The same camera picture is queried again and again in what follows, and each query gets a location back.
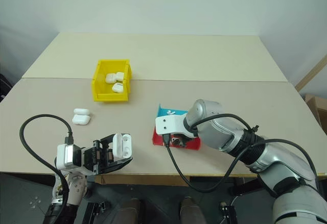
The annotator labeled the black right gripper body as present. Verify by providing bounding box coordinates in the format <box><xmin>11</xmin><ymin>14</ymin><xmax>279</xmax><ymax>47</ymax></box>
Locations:
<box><xmin>162</xmin><ymin>131</ymin><xmax>199</xmax><ymax>148</ymax></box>

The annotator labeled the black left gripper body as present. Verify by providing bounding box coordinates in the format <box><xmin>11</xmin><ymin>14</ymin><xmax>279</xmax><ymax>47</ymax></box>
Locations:
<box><xmin>82</xmin><ymin>135</ymin><xmax>116</xmax><ymax>176</ymax></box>

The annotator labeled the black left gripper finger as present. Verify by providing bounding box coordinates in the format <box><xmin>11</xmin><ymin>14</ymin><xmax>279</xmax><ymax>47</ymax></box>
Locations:
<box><xmin>101</xmin><ymin>157</ymin><xmax>134</xmax><ymax>174</ymax></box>
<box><xmin>100</xmin><ymin>133</ymin><xmax>132</xmax><ymax>143</ymax></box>

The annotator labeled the yellow plastic bin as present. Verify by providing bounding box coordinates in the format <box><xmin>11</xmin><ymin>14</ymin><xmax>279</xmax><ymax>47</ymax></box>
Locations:
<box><xmin>91</xmin><ymin>59</ymin><xmax>133</xmax><ymax>103</ymax></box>

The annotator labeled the brown rounded shape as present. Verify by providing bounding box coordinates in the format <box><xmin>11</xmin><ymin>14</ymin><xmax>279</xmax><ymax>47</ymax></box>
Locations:
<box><xmin>179</xmin><ymin>196</ymin><xmax>203</xmax><ymax>224</ymax></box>
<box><xmin>119</xmin><ymin>197</ymin><xmax>142</xmax><ymax>224</ymax></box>

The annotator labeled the black object at table edge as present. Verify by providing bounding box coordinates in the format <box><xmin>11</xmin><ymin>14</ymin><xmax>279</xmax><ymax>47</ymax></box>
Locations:
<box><xmin>0</xmin><ymin>73</ymin><xmax>12</xmax><ymax>103</ymax></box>

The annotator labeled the brown cardboard box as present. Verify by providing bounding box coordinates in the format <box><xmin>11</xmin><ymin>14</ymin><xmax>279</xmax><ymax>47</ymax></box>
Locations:
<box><xmin>303</xmin><ymin>93</ymin><xmax>327</xmax><ymax>134</ymax></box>

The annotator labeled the wooden beam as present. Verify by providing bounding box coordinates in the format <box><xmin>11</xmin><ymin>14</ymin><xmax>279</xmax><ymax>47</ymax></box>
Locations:
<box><xmin>295</xmin><ymin>55</ymin><xmax>327</xmax><ymax>92</ymax></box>

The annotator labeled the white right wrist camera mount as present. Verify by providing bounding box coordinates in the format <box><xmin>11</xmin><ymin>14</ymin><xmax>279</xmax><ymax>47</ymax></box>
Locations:
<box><xmin>155</xmin><ymin>115</ymin><xmax>190</xmax><ymax>136</ymax></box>

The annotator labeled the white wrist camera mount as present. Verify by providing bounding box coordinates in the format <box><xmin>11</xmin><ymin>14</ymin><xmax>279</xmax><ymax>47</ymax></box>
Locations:
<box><xmin>55</xmin><ymin>143</ymin><xmax>85</xmax><ymax>170</ymax></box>
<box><xmin>155</xmin><ymin>115</ymin><xmax>190</xmax><ymax>136</ymax></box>

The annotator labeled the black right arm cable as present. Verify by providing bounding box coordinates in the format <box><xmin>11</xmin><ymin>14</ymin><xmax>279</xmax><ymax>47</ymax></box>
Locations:
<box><xmin>162</xmin><ymin>113</ymin><xmax>320</xmax><ymax>192</ymax></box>

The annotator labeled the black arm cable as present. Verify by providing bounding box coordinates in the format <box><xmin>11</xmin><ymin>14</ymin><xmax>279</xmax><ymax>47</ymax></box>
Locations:
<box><xmin>19</xmin><ymin>114</ymin><xmax>75</xmax><ymax>209</ymax></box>
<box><xmin>162</xmin><ymin>113</ymin><xmax>320</xmax><ymax>192</ymax></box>

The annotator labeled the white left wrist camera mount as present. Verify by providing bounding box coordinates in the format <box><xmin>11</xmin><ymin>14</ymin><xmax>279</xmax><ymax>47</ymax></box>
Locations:
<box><xmin>55</xmin><ymin>143</ymin><xmax>85</xmax><ymax>170</ymax></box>

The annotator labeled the black metal bracket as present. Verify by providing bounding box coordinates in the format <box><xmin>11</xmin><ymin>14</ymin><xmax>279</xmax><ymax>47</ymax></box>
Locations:
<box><xmin>86</xmin><ymin>201</ymin><xmax>111</xmax><ymax>224</ymax></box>
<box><xmin>219</xmin><ymin>201</ymin><xmax>237</xmax><ymax>224</ymax></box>

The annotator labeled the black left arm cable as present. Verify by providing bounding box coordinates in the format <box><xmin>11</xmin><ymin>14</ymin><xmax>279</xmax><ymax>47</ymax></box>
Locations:
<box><xmin>19</xmin><ymin>114</ymin><xmax>75</xmax><ymax>209</ymax></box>

